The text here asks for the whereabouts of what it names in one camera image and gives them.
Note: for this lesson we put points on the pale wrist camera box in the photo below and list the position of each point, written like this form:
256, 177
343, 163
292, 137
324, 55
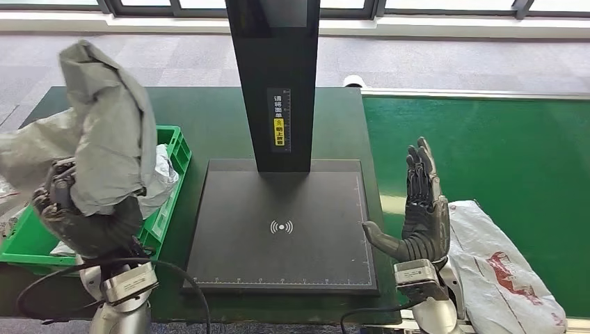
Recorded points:
417, 276
129, 283

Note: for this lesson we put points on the dark window frame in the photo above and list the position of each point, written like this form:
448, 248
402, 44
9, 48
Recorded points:
378, 9

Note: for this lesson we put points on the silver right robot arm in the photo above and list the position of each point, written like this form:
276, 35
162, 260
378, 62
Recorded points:
435, 315

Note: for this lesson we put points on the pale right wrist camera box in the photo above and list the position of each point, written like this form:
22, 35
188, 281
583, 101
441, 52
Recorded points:
417, 276

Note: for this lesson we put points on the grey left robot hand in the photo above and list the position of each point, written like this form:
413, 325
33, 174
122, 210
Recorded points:
57, 189

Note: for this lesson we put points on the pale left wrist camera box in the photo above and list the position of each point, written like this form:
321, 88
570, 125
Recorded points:
129, 283

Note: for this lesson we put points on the grey plastic parcel bag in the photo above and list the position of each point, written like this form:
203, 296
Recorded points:
498, 276
163, 175
110, 138

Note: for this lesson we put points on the black inbound scanner machine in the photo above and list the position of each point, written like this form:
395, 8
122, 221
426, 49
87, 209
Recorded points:
276, 258

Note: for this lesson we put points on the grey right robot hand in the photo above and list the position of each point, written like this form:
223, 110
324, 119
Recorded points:
424, 226

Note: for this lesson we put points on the white conveyor roller end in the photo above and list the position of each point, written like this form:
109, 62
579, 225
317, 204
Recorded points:
354, 81

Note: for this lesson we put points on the silver conveyor frame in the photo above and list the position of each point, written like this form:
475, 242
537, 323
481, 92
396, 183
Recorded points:
461, 94

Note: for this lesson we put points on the green conveyor belt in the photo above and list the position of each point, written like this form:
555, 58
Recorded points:
507, 147

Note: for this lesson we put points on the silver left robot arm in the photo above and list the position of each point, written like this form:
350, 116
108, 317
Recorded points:
97, 235

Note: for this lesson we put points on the green plastic crate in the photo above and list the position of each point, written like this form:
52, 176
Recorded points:
173, 147

